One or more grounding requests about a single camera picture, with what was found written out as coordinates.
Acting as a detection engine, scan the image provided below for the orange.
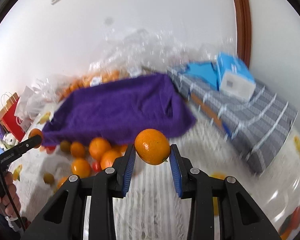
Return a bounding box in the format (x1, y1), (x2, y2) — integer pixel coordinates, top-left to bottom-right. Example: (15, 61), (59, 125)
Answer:
(71, 158), (91, 178)
(100, 150), (122, 170)
(134, 128), (170, 165)
(89, 137), (111, 161)
(70, 141), (86, 158)
(28, 128), (43, 148)

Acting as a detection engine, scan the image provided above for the person's left hand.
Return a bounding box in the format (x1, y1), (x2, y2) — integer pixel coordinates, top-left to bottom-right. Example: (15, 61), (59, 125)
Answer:
(0, 172), (21, 218)

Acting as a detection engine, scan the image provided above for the small red tomato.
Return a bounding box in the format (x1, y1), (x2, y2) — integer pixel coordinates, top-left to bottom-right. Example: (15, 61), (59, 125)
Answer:
(91, 161), (102, 173)

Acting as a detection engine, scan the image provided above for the loose orange on table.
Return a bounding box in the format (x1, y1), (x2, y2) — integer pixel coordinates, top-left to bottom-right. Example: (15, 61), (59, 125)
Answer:
(100, 150), (122, 170)
(89, 137), (111, 161)
(71, 158), (91, 178)
(70, 141), (86, 158)

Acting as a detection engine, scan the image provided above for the red paper bag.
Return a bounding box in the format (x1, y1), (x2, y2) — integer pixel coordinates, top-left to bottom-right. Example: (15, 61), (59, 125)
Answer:
(0, 93), (32, 141)

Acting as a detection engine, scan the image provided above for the small green kiwi fruit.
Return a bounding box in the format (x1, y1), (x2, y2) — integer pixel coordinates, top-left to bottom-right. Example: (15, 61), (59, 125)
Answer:
(43, 173), (55, 185)

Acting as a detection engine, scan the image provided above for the white plastic bag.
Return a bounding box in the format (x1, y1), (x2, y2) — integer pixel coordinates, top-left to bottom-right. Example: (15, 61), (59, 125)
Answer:
(14, 86), (55, 132)

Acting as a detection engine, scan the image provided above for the purple towel tray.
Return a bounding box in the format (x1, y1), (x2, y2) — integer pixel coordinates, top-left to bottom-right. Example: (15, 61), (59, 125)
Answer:
(42, 73), (196, 146)

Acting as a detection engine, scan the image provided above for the grey checked cloth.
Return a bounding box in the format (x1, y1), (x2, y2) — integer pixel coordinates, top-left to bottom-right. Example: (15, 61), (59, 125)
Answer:
(167, 66), (298, 173)

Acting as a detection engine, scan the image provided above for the blue tissue box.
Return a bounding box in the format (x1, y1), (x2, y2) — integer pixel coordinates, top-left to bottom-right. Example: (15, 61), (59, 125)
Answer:
(216, 52), (256, 101)

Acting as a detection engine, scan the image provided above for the blue folded packet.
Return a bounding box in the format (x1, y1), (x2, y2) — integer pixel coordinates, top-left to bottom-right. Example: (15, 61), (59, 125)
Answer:
(184, 62), (219, 90)

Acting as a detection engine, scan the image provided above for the clear plastic bag of fruit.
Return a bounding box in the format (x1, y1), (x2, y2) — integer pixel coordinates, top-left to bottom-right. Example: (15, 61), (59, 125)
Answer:
(33, 29), (218, 102)

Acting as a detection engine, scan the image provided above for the brown door frame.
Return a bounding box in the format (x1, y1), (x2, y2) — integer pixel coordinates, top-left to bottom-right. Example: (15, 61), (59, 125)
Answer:
(234, 0), (252, 68)

